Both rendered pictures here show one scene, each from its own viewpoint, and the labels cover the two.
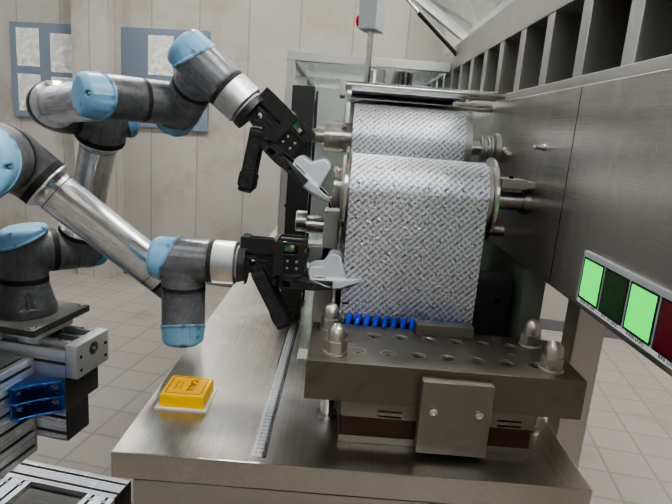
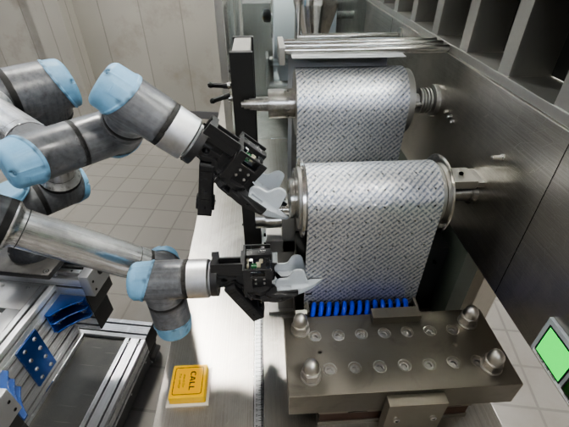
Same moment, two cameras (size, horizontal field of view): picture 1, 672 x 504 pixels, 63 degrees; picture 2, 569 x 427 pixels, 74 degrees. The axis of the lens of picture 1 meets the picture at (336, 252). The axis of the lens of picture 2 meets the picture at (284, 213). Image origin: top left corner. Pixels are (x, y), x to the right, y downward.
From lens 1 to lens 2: 0.51 m
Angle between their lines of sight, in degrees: 25
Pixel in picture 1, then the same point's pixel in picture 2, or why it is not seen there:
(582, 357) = not seen: hidden behind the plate
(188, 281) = (169, 303)
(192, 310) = (178, 318)
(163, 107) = (102, 151)
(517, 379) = (466, 389)
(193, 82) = (127, 129)
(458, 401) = (417, 413)
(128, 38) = not seen: outside the picture
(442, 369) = (404, 389)
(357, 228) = (317, 244)
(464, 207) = (417, 219)
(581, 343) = not seen: hidden behind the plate
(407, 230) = (363, 241)
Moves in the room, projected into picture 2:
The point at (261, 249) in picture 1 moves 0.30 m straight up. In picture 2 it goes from (230, 272) to (212, 116)
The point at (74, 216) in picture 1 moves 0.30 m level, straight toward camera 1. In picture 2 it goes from (47, 251) to (60, 385)
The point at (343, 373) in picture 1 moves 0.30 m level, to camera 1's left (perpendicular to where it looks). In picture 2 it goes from (321, 401) to (140, 411)
